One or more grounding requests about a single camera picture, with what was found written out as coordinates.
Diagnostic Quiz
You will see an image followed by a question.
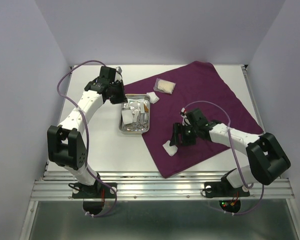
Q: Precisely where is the bagged beige bandage roll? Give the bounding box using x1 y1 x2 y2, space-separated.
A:
153 78 176 94

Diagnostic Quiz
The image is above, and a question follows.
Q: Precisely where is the purple surgical cloth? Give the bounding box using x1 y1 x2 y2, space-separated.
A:
124 61 263 178

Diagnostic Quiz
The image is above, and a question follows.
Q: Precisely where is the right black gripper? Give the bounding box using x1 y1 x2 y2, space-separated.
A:
168 122 198 146

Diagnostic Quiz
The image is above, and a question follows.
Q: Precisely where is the scalpel blade orange packet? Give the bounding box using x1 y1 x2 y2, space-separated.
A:
143 104 149 113

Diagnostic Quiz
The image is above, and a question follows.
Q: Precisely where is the aluminium front rail frame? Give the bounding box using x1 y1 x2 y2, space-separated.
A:
29 171 296 201

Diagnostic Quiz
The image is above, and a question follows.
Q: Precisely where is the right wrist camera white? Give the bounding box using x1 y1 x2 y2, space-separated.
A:
180 108 190 126

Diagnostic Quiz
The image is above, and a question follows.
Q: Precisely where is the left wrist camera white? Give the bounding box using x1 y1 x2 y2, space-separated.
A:
116 66 122 74

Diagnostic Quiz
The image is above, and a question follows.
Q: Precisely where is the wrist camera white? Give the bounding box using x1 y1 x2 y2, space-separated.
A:
180 108 190 126
116 66 122 74

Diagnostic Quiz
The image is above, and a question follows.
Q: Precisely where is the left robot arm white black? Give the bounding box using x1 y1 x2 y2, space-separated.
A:
47 66 128 198

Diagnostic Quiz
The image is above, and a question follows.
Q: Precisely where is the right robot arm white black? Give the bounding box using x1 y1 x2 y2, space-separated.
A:
168 108 291 197

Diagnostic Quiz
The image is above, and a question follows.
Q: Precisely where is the stainless steel tray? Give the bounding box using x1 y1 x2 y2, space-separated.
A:
118 94 151 135

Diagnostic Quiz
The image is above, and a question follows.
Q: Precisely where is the white gauze pad top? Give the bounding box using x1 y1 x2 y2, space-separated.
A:
146 91 160 104

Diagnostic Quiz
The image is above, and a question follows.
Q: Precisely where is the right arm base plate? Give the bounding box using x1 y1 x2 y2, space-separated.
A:
200 181 250 199

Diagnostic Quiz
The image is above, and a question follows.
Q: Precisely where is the white gauze pad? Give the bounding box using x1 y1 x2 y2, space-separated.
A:
121 109 134 125
162 140 178 157
146 91 160 104

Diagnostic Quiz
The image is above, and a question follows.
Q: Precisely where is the white gauze pad bottom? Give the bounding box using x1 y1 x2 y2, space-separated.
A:
162 140 178 157

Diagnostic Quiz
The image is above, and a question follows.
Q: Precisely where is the small white paper strip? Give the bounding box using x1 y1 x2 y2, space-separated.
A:
139 101 145 114

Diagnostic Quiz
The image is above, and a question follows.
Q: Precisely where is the small clear bagged packet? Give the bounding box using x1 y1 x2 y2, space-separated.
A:
128 101 140 122

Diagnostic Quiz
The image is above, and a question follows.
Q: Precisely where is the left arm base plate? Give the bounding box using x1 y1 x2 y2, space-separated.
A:
68 182 115 199

